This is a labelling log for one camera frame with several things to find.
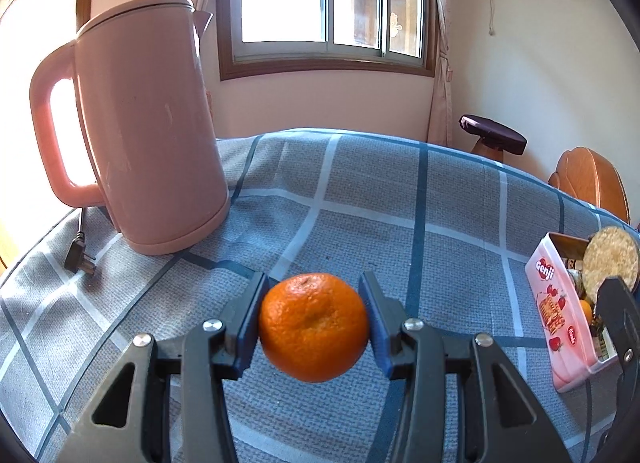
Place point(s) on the orange leather armchair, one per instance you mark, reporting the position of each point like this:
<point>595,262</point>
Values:
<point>588,176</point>

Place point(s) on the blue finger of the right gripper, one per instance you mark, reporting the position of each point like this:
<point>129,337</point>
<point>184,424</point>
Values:
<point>620,314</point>

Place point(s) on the blue plaid tablecloth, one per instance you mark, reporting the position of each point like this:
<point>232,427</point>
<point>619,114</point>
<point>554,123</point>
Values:
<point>445,232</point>

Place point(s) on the pink curtain right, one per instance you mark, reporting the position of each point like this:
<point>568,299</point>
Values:
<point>439,130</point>

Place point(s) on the pink electric kettle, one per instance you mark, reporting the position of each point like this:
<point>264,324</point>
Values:
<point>146,122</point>

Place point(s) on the pink biscuit tin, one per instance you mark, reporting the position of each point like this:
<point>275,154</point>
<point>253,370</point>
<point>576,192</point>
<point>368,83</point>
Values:
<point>575,352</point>

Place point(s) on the black power plug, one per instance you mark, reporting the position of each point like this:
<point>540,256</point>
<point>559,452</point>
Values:
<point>76,258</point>

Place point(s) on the dark purple stool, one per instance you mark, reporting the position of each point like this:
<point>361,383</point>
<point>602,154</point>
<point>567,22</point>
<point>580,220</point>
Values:
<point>493,139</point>

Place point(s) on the large orange tangerine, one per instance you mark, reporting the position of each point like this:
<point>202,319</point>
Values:
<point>313,327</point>

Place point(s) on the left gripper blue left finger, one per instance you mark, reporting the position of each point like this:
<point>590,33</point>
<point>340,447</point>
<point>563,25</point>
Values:
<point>240,317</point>

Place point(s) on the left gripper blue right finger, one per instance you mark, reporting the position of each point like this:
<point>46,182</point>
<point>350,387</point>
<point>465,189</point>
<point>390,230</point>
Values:
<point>385,316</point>

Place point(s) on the small orange tangerine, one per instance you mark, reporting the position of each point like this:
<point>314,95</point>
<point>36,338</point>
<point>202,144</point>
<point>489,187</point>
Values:
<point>587,310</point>

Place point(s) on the window with brown frame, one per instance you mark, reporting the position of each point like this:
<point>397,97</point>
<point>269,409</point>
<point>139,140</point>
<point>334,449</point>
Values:
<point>262,37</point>

